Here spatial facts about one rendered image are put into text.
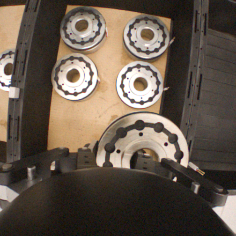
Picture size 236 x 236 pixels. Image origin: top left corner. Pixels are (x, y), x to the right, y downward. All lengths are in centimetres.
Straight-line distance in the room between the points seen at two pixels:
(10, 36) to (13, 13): 7
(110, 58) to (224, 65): 30
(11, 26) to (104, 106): 33
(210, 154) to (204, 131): 7
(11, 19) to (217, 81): 57
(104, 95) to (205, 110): 26
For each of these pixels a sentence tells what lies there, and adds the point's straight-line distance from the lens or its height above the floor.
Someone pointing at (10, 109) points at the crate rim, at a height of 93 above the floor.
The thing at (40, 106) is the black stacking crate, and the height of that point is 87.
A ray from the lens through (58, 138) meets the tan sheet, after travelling 35.
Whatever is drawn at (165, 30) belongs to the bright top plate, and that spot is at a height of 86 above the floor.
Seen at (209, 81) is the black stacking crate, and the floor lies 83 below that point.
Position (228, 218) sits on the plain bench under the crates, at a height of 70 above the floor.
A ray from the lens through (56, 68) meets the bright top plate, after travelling 33.
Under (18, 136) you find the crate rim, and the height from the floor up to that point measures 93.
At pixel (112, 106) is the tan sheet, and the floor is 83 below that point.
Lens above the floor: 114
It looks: 85 degrees down
